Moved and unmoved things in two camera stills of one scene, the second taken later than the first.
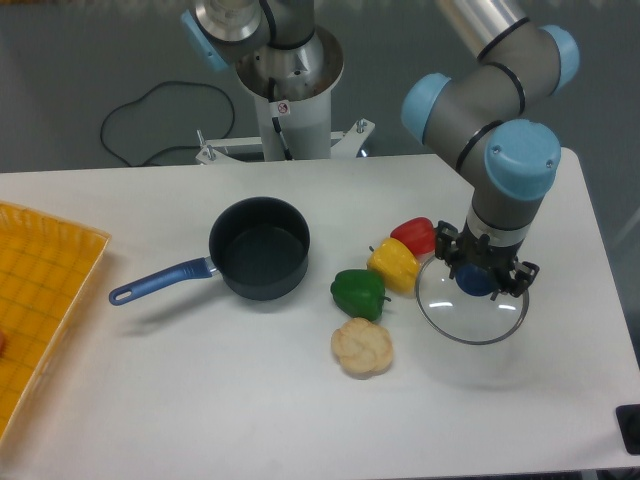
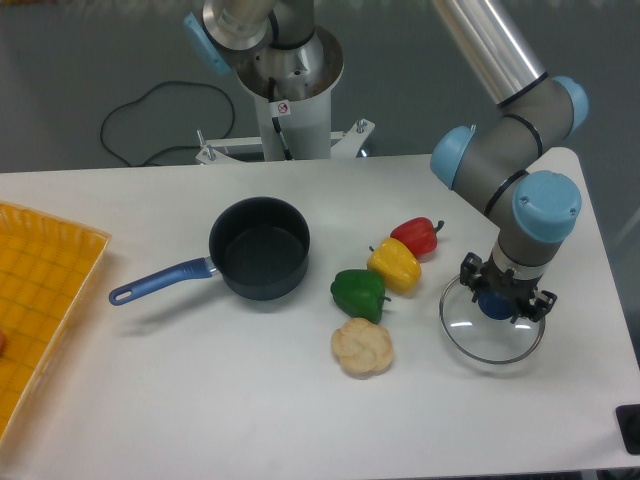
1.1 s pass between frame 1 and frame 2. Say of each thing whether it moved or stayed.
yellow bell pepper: stayed
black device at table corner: stayed
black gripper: moved
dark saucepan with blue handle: stayed
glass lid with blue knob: moved
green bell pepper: stayed
